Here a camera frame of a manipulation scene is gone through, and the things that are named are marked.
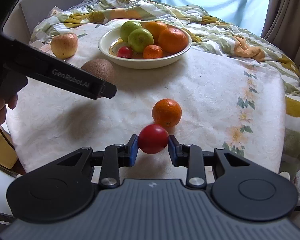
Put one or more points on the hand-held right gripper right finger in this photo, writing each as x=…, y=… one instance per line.
x=173, y=152

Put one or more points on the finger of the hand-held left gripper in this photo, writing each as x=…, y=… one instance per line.
x=103, y=90

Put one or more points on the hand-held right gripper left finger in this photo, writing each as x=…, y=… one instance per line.
x=134, y=152

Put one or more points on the brown kiwi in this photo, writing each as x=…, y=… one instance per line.
x=100, y=67

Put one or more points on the red cherry tomato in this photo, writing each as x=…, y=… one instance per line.
x=125, y=52
x=152, y=138

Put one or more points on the yellow red apple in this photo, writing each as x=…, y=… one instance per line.
x=64, y=45

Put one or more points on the small smooth orange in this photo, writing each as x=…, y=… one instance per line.
x=166, y=112

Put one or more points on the cream ceramic bowl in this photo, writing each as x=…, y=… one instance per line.
x=145, y=63

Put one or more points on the small wrinkled mandarin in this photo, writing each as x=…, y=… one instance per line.
x=152, y=52

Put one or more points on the green apple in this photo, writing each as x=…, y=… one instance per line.
x=128, y=28
x=140, y=40

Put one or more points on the large orange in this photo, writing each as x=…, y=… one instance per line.
x=172, y=40
x=156, y=28

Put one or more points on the white socket box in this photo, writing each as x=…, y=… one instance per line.
x=56, y=12

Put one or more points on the grey bed headboard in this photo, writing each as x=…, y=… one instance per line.
x=65, y=0

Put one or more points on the floral white tablecloth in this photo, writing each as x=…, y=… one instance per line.
x=202, y=92

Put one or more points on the grey floral bedsheet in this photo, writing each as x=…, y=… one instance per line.
x=82, y=3

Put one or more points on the yellow box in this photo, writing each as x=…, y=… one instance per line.
x=1, y=150

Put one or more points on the green striped floral blanket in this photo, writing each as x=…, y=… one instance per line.
x=215, y=37

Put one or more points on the light blue window cloth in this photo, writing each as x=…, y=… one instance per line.
x=202, y=0

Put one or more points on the white table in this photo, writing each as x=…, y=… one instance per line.
x=0, y=192

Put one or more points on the brown curtain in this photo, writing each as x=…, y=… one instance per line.
x=290, y=17

